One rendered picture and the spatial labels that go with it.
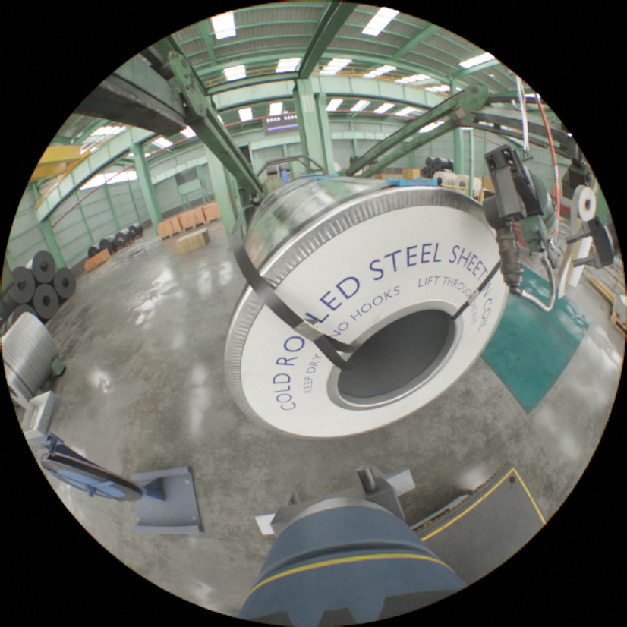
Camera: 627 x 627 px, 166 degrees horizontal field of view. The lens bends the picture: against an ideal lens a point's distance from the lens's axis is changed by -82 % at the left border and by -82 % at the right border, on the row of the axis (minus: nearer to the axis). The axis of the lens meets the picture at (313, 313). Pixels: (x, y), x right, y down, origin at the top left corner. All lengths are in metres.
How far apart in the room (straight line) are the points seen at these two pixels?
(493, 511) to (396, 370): 0.92
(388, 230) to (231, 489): 1.56
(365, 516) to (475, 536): 1.10
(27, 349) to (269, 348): 4.45
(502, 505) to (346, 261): 1.27
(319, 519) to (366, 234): 0.44
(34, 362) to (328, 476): 4.54
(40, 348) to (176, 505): 3.70
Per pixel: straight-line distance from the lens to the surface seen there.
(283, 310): 0.43
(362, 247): 0.45
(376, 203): 0.44
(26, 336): 4.75
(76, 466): 1.18
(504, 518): 1.32
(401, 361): 1.11
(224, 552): 1.62
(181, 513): 1.76
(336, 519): 0.15
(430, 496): 1.49
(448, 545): 1.18
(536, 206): 0.63
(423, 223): 0.52
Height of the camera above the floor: 1.41
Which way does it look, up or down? 38 degrees down
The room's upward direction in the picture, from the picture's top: 9 degrees counter-clockwise
